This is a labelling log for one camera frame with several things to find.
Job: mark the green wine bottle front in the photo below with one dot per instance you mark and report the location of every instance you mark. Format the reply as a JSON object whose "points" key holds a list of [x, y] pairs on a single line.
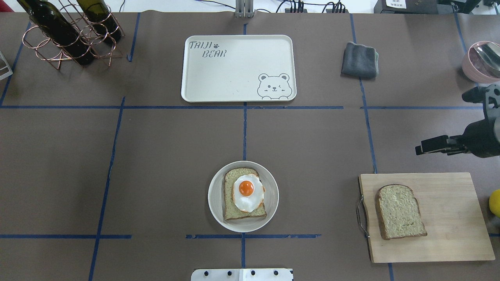
{"points": [[50, 20]]}

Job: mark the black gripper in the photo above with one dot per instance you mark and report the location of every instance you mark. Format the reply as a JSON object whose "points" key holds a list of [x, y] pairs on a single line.
{"points": [[485, 139]]}

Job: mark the grey folded cloth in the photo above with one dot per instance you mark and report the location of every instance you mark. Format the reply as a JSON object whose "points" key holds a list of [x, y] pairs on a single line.
{"points": [[360, 60]]}

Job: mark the copper wire bottle rack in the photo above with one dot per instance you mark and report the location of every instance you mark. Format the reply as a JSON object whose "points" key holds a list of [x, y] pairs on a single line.
{"points": [[80, 31]]}

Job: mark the bread slice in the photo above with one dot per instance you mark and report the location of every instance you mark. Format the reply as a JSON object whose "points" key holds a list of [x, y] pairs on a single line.
{"points": [[398, 213], [230, 211]]}

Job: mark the bread slice under egg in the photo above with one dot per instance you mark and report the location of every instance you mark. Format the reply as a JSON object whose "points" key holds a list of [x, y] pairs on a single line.
{"points": [[230, 211]]}

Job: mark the black power strip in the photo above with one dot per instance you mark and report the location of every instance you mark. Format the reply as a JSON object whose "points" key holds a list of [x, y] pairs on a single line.
{"points": [[299, 6]]}

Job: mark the white round plate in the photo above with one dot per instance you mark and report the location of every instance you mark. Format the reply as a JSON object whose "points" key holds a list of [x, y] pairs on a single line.
{"points": [[216, 202]]}

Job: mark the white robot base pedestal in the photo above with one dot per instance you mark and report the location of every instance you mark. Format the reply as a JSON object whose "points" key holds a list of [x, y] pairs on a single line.
{"points": [[255, 274]]}

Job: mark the fried egg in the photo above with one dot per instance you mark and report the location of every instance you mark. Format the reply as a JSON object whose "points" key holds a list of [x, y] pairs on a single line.
{"points": [[248, 193]]}

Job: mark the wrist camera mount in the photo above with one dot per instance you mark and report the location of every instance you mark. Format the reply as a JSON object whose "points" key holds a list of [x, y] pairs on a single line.
{"points": [[488, 96]]}

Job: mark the wooden cutting board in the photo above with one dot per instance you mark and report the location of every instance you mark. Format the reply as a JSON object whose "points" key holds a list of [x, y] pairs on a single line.
{"points": [[451, 214]]}

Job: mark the green wine bottle middle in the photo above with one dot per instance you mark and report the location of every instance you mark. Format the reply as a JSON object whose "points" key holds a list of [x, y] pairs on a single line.
{"points": [[97, 12]]}

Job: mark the pink bowl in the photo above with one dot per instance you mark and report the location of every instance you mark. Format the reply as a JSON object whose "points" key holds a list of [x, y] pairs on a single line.
{"points": [[474, 67]]}

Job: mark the metal scoop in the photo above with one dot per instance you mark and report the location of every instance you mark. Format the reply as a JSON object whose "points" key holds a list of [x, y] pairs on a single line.
{"points": [[490, 55]]}

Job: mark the green wine bottle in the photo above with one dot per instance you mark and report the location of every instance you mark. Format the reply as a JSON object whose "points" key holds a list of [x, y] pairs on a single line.
{"points": [[50, 20], [97, 12]]}

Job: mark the cream bear tray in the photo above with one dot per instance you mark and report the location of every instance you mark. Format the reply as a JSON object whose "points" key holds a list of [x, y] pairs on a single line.
{"points": [[238, 68]]}

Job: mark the white wire cup rack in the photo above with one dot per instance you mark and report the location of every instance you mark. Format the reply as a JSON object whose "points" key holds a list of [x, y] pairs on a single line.
{"points": [[5, 68]]}

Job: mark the yellow lemon right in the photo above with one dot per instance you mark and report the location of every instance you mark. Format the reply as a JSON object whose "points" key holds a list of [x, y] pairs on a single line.
{"points": [[494, 203]]}

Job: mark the aluminium frame post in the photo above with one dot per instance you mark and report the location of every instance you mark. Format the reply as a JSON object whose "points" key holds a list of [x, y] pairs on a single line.
{"points": [[244, 9]]}

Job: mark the black computer box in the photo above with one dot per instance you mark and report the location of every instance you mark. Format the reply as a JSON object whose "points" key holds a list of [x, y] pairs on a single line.
{"points": [[424, 6]]}

